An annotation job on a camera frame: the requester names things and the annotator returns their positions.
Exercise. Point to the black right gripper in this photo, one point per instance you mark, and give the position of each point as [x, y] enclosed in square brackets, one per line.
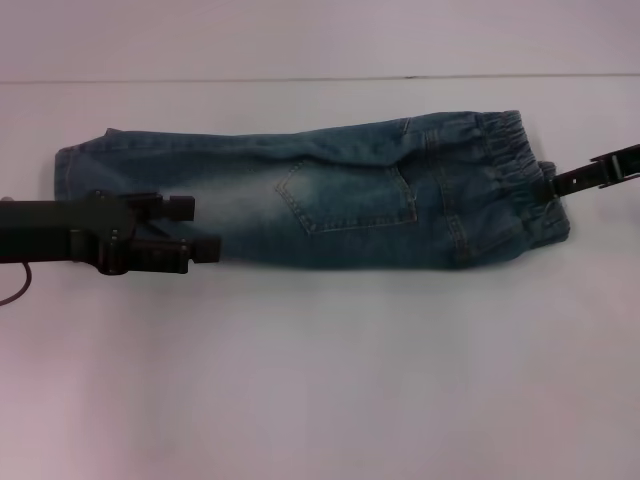
[620, 165]

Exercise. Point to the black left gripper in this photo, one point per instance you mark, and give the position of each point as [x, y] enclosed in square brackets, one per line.
[50, 230]

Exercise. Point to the blue denim shorts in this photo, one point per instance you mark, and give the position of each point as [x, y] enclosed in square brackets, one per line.
[350, 195]

